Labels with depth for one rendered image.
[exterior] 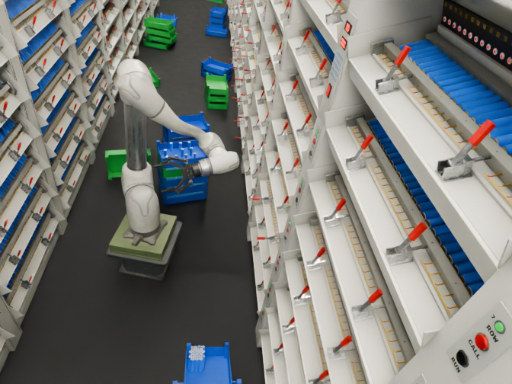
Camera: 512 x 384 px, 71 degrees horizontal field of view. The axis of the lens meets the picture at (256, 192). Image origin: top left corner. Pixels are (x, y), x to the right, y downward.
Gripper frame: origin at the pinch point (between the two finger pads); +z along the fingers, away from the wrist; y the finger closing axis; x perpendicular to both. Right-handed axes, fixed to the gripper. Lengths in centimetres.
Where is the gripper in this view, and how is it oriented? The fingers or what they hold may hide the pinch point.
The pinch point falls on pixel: (160, 178)
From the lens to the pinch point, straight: 185.7
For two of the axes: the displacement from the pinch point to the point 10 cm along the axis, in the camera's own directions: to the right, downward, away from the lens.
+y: -1.6, -9.1, -3.9
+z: -9.3, 2.6, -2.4
